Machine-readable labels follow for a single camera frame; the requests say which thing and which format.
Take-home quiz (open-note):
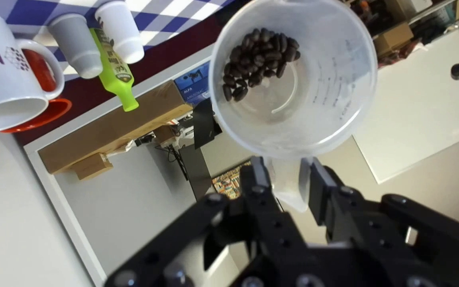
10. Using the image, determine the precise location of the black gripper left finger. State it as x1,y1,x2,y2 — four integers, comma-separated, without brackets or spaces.
237,155,274,216

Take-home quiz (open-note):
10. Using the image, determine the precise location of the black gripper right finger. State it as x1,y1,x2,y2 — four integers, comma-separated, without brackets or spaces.
307,157,358,229

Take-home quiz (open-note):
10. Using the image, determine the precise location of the clear plastic measuring cup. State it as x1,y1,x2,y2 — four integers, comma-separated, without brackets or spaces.
207,0,379,214

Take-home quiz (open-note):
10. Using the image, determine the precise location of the small coffee bean heap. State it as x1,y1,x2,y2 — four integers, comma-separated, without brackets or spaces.
219,28,302,104

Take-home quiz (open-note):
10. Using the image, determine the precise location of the black metal stand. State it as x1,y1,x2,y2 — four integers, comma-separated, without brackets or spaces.
178,98,226,201

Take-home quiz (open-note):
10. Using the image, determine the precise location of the blue printed box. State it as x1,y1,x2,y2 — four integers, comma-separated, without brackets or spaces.
173,63,211,107

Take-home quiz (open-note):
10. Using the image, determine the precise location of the brown wooden board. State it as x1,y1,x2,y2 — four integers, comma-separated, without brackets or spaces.
36,79,194,182

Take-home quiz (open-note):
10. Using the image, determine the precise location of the small brown cardboard box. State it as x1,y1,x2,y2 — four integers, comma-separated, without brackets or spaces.
372,21,417,58

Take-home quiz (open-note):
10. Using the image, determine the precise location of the green plastic bottle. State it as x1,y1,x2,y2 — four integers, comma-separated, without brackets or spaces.
89,26,140,114

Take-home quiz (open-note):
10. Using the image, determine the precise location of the blue white checked tablecloth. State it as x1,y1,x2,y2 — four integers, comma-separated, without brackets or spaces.
4,0,235,50

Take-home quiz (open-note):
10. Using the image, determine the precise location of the white printed mug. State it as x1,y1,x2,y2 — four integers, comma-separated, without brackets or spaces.
0,7,66,138

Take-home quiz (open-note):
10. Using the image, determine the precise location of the grey panel white frame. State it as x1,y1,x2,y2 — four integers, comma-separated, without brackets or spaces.
22,45,251,287

